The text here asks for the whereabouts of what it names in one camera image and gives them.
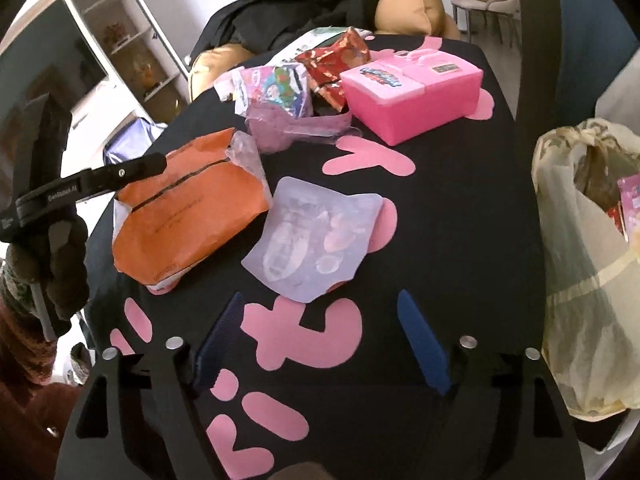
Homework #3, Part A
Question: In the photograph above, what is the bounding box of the dark blue panel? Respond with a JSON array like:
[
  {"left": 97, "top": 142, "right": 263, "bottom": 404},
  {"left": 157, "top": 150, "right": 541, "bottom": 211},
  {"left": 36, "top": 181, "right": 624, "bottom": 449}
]
[{"left": 515, "top": 0, "right": 640, "bottom": 121}]

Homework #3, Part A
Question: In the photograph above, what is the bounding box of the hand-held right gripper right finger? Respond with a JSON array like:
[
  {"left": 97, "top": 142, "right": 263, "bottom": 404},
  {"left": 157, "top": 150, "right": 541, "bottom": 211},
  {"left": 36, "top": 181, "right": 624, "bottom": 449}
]
[{"left": 396, "top": 289, "right": 586, "bottom": 480}]

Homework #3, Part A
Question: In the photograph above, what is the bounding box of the pink toy box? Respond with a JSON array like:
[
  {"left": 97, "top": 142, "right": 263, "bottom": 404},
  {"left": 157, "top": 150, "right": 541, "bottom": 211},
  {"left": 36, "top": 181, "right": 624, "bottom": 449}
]
[{"left": 340, "top": 42, "right": 485, "bottom": 146}]

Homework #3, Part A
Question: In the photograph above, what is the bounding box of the clear plastic blister pack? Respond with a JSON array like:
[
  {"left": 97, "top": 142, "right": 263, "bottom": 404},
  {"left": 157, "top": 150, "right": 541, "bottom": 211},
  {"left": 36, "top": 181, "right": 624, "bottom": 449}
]
[{"left": 241, "top": 176, "right": 383, "bottom": 303}]

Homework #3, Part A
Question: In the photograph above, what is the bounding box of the television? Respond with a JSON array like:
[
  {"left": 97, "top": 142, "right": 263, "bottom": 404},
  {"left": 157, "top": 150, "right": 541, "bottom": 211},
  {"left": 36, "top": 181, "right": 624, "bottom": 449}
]
[{"left": 0, "top": 0, "right": 108, "bottom": 181}]

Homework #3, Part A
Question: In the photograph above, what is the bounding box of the grey chair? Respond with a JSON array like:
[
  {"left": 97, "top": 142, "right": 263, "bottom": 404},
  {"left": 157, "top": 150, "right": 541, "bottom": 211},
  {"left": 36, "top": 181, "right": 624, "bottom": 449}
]
[{"left": 452, "top": 0, "right": 523, "bottom": 46}]

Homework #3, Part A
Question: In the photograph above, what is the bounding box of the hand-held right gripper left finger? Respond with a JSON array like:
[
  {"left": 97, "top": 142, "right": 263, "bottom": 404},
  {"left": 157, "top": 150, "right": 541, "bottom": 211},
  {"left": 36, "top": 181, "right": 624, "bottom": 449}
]
[{"left": 54, "top": 291, "right": 246, "bottom": 480}]

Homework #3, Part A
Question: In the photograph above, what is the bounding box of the pink packet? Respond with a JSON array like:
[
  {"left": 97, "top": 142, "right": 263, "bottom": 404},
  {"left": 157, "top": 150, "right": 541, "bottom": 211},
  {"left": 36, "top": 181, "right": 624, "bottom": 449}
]
[{"left": 616, "top": 174, "right": 640, "bottom": 243}]

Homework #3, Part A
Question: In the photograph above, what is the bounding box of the beige plastic bag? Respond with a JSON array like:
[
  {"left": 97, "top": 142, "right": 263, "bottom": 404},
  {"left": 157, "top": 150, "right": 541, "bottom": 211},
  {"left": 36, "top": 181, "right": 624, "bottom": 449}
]
[{"left": 531, "top": 119, "right": 640, "bottom": 418}]

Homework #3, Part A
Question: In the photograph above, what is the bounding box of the orange packet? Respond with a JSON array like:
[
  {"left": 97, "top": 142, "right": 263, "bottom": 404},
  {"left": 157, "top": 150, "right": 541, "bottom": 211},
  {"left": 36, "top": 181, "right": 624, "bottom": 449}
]
[{"left": 111, "top": 129, "right": 273, "bottom": 293}]

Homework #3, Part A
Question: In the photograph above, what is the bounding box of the white paper leaflet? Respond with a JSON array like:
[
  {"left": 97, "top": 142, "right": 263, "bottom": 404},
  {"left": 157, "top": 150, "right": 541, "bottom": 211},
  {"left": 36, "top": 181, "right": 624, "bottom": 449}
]
[{"left": 272, "top": 27, "right": 351, "bottom": 66}]

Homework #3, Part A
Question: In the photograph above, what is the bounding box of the white cloth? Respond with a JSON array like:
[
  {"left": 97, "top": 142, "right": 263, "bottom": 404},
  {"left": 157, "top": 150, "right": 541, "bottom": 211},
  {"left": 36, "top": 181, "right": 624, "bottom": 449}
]
[{"left": 595, "top": 65, "right": 640, "bottom": 131}]

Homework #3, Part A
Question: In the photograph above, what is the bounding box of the clear plastic wrapper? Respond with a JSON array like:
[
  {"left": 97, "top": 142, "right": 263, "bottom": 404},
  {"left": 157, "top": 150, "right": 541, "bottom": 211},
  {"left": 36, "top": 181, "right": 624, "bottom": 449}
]
[{"left": 225, "top": 131, "right": 273, "bottom": 201}]

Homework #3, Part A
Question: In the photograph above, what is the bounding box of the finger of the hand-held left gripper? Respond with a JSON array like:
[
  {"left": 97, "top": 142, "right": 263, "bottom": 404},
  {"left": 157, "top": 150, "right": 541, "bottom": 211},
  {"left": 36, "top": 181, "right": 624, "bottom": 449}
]
[{"left": 75, "top": 154, "right": 168, "bottom": 202}]

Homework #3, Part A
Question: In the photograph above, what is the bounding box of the purple cloth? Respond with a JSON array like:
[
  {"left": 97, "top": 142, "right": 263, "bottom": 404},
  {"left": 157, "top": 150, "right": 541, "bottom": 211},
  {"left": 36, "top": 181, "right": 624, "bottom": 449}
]
[{"left": 102, "top": 119, "right": 168, "bottom": 166}]

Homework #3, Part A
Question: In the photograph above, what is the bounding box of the person's left hand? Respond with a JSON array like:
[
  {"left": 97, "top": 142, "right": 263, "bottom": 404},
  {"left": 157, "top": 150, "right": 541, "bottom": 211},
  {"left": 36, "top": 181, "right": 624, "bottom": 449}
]
[{"left": 7, "top": 212, "right": 91, "bottom": 333}]

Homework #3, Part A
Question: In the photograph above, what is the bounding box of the colourful cartoon snack packet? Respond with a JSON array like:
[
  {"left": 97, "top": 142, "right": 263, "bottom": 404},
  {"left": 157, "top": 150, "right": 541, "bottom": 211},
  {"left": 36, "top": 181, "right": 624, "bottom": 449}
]
[{"left": 215, "top": 62, "right": 313, "bottom": 121}]

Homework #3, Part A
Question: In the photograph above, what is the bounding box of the black clothing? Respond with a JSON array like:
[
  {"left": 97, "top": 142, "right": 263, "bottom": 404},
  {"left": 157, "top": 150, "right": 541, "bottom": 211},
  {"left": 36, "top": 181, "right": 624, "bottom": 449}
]
[{"left": 190, "top": 0, "right": 436, "bottom": 61}]

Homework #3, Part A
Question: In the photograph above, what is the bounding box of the purple plastic tray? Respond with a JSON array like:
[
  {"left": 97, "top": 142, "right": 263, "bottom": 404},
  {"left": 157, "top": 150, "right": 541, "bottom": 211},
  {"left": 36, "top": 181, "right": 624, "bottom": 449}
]
[{"left": 245, "top": 102, "right": 363, "bottom": 153}]

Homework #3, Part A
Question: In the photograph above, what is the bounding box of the red snack wrapper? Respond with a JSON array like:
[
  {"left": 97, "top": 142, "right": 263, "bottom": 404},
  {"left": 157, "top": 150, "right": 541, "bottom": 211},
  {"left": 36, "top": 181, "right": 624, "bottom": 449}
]
[{"left": 295, "top": 27, "right": 371, "bottom": 111}]

